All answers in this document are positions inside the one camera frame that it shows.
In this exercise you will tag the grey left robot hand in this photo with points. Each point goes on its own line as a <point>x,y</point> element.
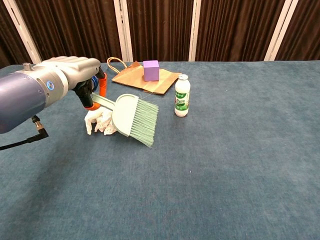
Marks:
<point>77,70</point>

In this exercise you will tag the brown paper bag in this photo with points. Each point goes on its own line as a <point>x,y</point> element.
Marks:
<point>132,77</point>

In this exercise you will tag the brown curtain panel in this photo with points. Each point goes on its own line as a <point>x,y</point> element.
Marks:
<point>75,27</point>
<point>6,42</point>
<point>235,27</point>
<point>160,27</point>
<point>302,32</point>

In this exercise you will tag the white green-label drink bottle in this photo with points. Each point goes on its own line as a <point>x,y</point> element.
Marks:
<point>182,97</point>

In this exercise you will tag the purple cube block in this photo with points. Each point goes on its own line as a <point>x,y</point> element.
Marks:
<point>151,71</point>

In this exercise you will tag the white partition frame post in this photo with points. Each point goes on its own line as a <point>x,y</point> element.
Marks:
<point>23,30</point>
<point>281,30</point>
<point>195,30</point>
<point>123,30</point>

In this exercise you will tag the blue soda can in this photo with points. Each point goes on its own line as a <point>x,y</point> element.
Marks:
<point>95,81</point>

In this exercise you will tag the light green hand brush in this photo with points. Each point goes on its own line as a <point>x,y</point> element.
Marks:
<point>126,112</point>

